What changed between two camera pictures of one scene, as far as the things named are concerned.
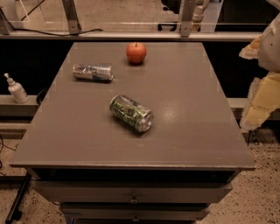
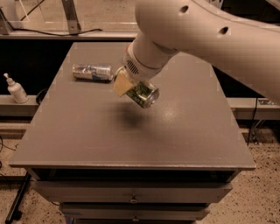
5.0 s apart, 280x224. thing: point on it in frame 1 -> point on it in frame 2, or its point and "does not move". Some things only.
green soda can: [132, 113] -> [144, 94]
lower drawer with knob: [135, 211] does not move
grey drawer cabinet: [133, 132] does not move
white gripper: [271, 46] -> [136, 67]
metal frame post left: [72, 16] does not move
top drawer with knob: [131, 192] does not move
